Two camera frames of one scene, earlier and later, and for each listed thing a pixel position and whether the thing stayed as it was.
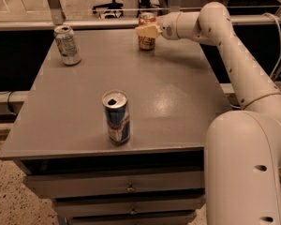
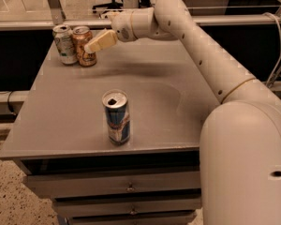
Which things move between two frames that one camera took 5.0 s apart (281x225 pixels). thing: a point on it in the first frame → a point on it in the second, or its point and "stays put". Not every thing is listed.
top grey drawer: x=49 y=184 stays put
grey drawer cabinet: x=60 y=132 stays put
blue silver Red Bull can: x=115 y=102 stays put
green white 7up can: x=66 y=45 stays put
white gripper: x=169 y=26 → x=122 y=27
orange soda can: x=146 y=20 → x=82 y=35
